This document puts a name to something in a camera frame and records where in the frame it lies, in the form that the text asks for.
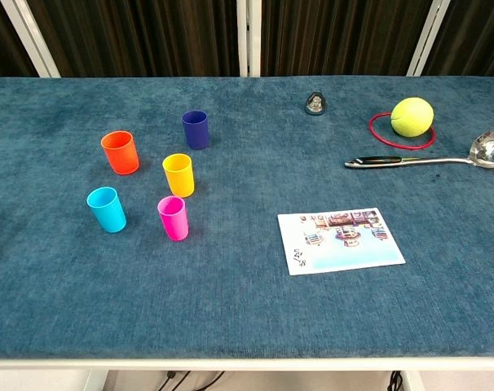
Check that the yellow tennis ball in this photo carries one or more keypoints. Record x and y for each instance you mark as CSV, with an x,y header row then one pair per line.
x,y
413,117

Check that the orange plastic cup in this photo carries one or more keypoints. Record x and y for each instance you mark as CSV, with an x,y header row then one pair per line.
x,y
121,156

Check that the yellow plastic cup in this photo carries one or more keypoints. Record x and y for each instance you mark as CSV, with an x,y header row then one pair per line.
x,y
180,179

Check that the illustrated postcard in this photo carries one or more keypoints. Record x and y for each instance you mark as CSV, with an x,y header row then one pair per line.
x,y
345,256

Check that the dark blue plastic cup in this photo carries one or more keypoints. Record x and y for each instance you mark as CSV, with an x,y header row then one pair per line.
x,y
196,134

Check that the pink plastic cup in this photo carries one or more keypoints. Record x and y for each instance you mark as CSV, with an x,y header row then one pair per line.
x,y
175,226

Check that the blue velvet table cloth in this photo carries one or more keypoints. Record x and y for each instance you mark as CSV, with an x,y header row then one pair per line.
x,y
239,293

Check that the white upright frame post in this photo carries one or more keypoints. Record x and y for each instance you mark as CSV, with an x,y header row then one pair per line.
x,y
249,36

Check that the white slanted frame post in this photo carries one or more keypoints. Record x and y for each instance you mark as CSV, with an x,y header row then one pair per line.
x,y
428,36
31,38

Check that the white table frame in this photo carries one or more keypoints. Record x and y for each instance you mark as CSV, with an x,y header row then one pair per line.
x,y
247,364

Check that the cyan plastic cup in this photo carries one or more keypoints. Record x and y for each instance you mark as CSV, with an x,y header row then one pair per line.
x,y
108,216

